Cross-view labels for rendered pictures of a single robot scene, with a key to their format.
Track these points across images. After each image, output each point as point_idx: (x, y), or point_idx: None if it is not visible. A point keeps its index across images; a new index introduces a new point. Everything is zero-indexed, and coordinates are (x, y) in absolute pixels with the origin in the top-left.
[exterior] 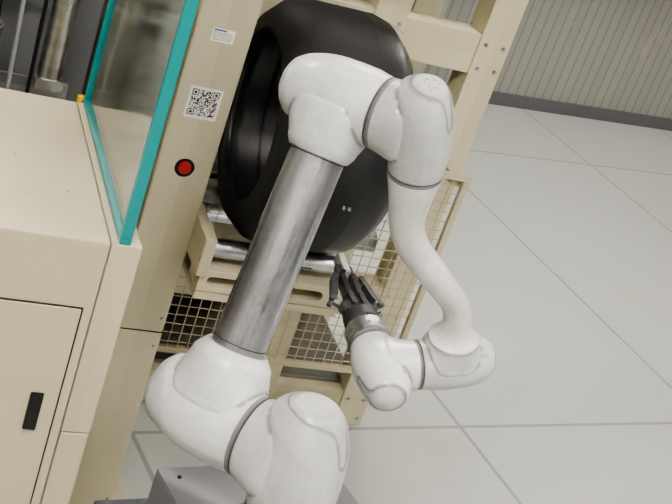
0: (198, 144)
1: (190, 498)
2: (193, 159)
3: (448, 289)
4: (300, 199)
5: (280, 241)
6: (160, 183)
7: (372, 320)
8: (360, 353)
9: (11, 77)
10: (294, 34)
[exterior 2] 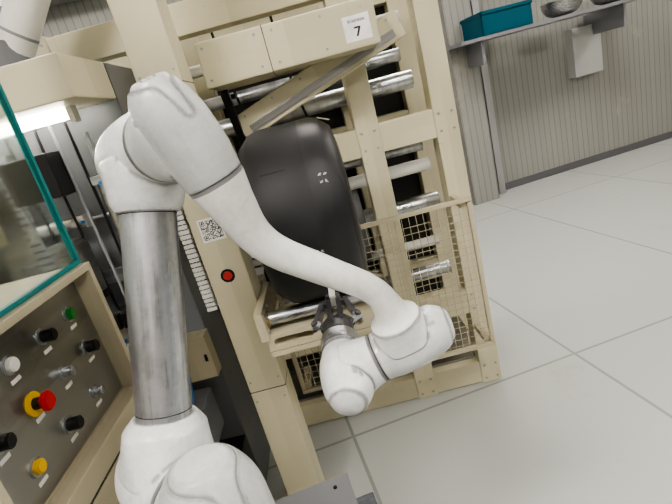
0: (226, 256)
1: None
2: (229, 267)
3: (340, 277)
4: (131, 258)
5: (133, 305)
6: (219, 292)
7: (334, 331)
8: (320, 367)
9: (114, 270)
10: (238, 154)
